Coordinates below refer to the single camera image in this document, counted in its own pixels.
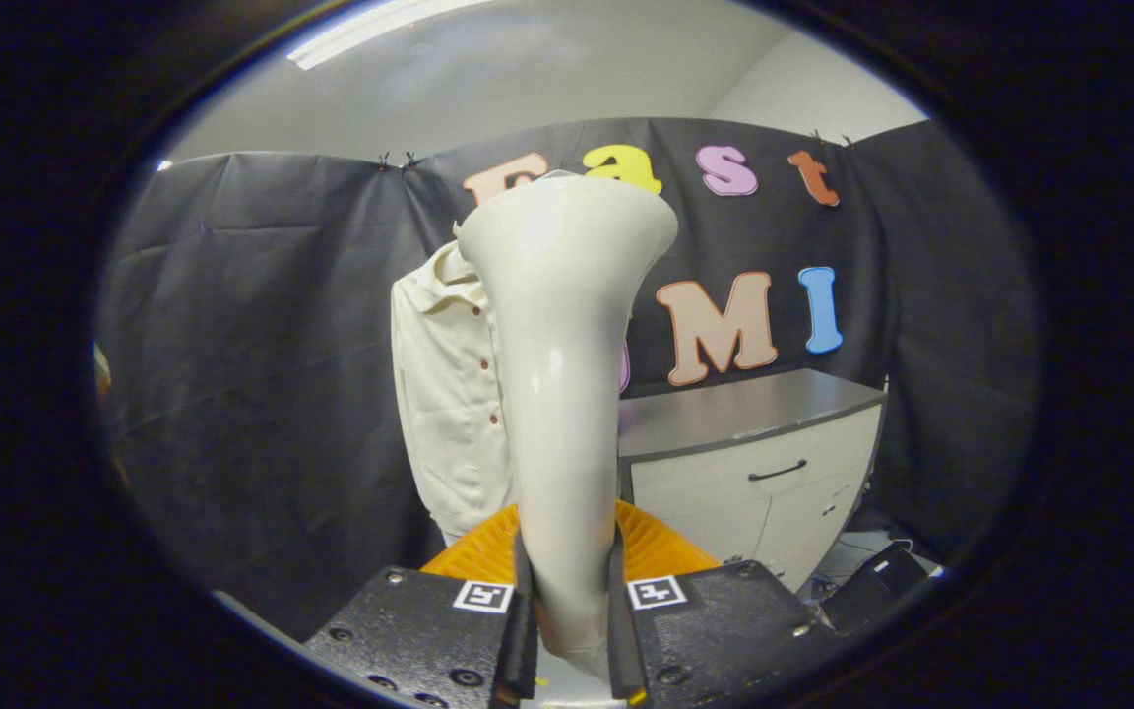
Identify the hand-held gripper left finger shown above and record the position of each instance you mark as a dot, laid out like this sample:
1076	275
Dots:
409	630

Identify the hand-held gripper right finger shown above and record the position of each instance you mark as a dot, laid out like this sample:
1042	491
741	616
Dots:
715	630

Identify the cream button-up shirt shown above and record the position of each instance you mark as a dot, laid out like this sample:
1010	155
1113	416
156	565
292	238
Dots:
444	394

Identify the white garment steamer head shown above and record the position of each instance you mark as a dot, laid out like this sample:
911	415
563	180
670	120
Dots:
567	394

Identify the black box device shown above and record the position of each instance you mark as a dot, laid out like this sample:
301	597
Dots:
872	589

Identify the grey-topped white cabinet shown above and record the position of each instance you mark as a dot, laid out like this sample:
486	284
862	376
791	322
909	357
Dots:
754	409

